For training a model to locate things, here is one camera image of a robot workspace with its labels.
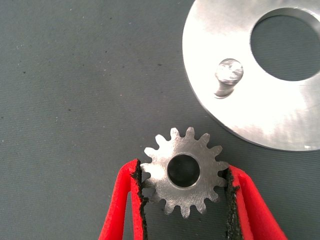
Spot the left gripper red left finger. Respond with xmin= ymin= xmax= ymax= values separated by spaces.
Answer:
xmin=98 ymin=158 xmax=150 ymax=240

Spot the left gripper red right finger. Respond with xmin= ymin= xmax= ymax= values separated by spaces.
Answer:
xmin=221 ymin=164 xmax=288 ymax=240

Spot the small steel planetary gear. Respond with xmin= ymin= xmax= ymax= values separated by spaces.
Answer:
xmin=140 ymin=126 xmax=230 ymax=219

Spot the round metal carrier plate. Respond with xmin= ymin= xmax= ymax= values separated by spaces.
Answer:
xmin=181 ymin=0 xmax=320 ymax=152

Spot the dark grey table cloth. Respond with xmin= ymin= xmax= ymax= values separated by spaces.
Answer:
xmin=0 ymin=0 xmax=320 ymax=240

